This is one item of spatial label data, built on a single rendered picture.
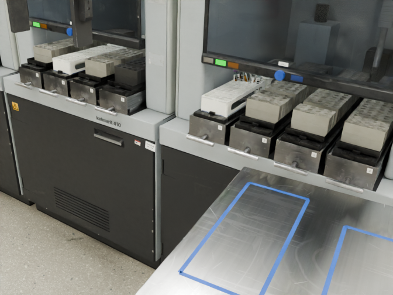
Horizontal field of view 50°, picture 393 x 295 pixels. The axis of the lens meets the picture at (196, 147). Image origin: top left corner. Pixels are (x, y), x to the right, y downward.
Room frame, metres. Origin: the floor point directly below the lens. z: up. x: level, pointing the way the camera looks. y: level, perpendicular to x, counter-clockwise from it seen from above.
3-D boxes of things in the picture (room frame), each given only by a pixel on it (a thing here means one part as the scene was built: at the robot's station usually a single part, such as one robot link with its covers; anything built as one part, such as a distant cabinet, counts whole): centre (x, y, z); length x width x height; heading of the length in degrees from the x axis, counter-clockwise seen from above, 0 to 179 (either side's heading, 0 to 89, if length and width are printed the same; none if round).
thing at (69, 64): (1.78, 0.48, 0.83); 0.30 x 0.10 x 0.06; 149
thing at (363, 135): (1.09, -0.47, 0.85); 0.12 x 0.02 x 0.06; 58
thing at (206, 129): (1.53, -0.20, 0.78); 0.73 x 0.14 x 0.09; 149
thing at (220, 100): (1.41, -0.13, 0.83); 0.30 x 0.10 x 0.06; 149
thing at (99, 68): (1.61, 0.40, 0.85); 0.12 x 0.02 x 0.06; 60
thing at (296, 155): (1.37, -0.46, 0.78); 0.73 x 0.14 x 0.09; 149
